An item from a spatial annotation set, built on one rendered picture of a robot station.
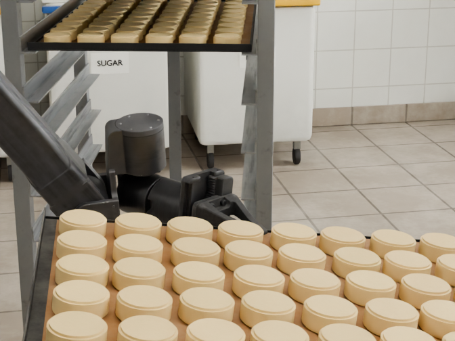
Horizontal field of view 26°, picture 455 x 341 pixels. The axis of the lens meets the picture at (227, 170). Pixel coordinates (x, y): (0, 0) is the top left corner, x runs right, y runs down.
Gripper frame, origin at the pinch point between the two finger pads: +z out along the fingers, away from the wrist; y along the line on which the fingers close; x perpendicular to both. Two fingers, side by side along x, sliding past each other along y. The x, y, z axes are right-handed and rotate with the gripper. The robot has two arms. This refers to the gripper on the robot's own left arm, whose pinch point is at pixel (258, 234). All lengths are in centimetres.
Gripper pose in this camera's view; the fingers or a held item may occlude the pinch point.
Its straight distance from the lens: 111.6
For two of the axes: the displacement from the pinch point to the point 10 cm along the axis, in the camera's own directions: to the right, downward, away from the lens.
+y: -0.9, 9.5, 3.0
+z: 7.9, 2.5, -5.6
